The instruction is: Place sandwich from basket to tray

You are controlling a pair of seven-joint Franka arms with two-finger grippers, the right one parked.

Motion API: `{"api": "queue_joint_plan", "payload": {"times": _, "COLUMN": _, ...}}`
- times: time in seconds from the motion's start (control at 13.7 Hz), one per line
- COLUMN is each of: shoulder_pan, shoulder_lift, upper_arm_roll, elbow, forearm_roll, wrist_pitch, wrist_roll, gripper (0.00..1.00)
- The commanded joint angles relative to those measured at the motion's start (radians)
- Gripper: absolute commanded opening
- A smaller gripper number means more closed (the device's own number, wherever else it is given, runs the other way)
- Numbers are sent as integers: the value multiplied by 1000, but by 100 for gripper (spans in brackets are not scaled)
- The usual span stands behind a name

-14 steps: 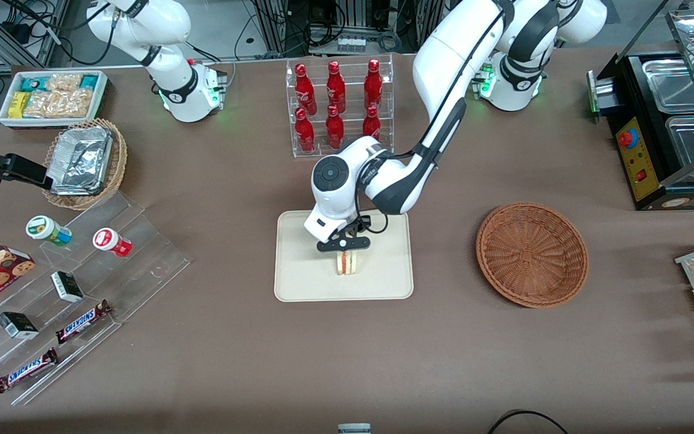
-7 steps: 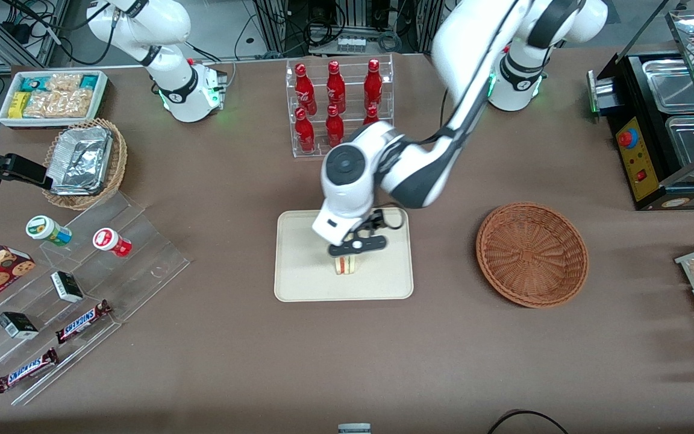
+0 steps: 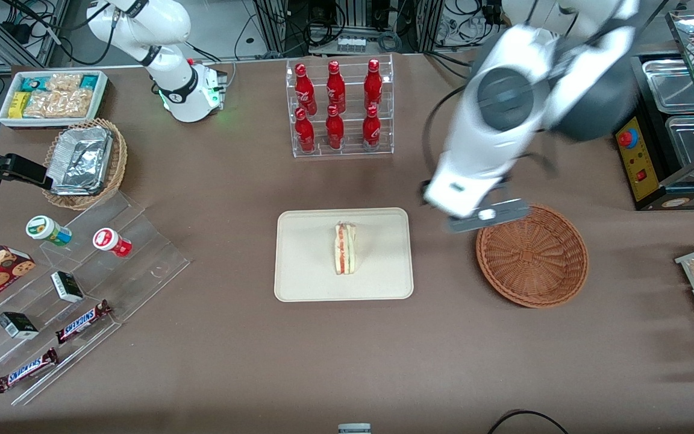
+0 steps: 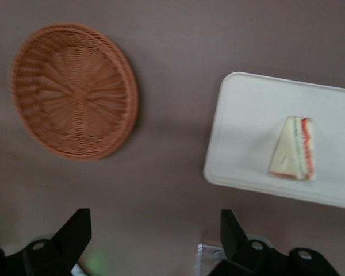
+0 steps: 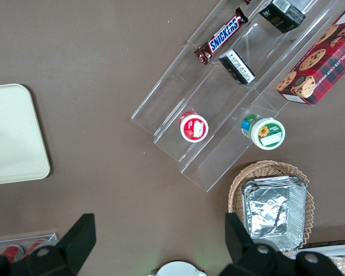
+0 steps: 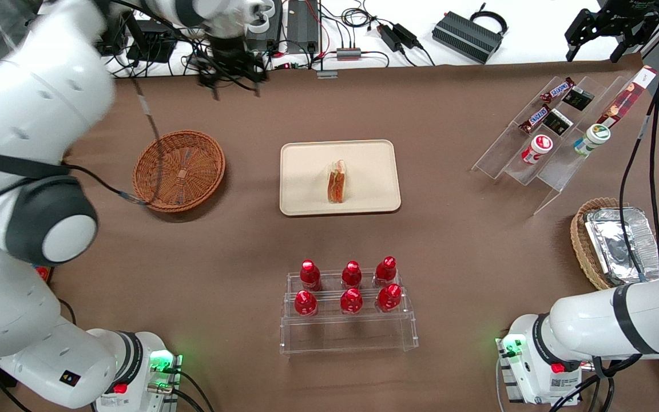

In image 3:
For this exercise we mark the plastic-wrapped triangle sandwich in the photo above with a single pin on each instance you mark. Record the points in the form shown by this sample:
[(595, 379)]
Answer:
[(345, 250)]

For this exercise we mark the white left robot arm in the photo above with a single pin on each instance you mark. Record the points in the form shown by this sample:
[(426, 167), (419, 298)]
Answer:
[(503, 96)]

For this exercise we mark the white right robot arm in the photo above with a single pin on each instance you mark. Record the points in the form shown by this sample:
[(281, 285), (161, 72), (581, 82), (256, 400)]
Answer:
[(172, 78)]

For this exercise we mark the tan wicker basket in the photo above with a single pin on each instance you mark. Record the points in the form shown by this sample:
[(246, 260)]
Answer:
[(119, 163)]

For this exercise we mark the round brown wicker basket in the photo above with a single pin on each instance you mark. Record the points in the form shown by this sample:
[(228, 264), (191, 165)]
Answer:
[(534, 259)]

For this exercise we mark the beige plastic serving tray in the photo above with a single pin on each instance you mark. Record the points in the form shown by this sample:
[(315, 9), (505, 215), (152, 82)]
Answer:
[(305, 259)]

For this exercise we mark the white rectangular snack bin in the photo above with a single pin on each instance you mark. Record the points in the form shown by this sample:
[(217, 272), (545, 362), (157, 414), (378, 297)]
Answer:
[(6, 117)]

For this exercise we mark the stack of foil containers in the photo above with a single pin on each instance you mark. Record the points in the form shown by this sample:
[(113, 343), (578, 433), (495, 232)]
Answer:
[(79, 160)]

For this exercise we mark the green-lidded snack cup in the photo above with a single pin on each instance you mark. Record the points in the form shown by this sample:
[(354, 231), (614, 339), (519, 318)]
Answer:
[(46, 229)]

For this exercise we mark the yellow snack packet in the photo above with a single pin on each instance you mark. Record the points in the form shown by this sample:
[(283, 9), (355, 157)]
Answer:
[(19, 104)]

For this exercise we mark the large clear snack bag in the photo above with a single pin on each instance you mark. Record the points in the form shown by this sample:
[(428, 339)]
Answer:
[(61, 103)]

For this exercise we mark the red cola bottle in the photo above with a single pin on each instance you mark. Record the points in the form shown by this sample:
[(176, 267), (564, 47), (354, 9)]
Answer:
[(305, 90), (373, 84), (335, 87), (334, 129), (371, 129), (305, 132)]

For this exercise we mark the teal snack packet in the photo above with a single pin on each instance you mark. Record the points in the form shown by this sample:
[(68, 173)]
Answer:
[(32, 83), (88, 81)]

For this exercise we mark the clear acrylic bottle rack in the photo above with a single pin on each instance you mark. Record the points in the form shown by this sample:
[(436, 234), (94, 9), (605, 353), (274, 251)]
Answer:
[(350, 154)]

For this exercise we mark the small clear snack bag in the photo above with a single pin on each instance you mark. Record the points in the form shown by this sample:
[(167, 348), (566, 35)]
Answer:
[(64, 81)]

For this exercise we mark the red-lidded snack cup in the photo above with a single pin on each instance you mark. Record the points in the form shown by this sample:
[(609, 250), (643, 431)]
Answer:
[(111, 241)]

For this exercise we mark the small black box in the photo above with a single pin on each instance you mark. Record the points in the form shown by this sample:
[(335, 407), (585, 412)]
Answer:
[(17, 325), (67, 287)]

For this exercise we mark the clear acrylic stepped shelf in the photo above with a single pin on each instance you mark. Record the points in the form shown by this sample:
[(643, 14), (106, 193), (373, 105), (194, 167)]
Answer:
[(154, 253)]

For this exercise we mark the Snickers chocolate bar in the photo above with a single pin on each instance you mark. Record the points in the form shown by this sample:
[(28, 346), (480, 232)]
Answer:
[(82, 321), (26, 370)]

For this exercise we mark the white power strip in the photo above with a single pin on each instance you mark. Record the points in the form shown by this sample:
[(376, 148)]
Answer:
[(351, 43)]

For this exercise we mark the black glass food warmer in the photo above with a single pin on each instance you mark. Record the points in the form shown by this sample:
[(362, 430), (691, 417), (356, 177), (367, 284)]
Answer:
[(639, 157)]

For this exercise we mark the small grey device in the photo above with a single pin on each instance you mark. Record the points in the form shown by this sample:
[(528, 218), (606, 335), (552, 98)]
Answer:
[(354, 428)]

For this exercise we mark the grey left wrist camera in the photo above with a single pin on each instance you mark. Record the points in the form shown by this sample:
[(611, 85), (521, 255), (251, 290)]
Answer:
[(506, 212)]

